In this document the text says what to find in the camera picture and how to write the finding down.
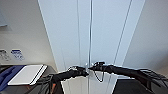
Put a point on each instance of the white wall sign blue print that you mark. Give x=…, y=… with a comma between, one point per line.
x=17, y=54

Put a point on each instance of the white wardrobe door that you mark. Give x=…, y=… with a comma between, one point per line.
x=113, y=33
x=63, y=33

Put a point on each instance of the white wall sign black print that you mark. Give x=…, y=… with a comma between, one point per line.
x=4, y=55

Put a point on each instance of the grey wall-mounted board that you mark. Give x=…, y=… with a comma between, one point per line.
x=2, y=19

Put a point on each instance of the orange folding frame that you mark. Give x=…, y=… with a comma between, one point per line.
x=52, y=87

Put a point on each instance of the flat white board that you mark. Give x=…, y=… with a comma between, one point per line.
x=26, y=74

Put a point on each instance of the blue plastic object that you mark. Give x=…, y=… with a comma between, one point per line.
x=6, y=77

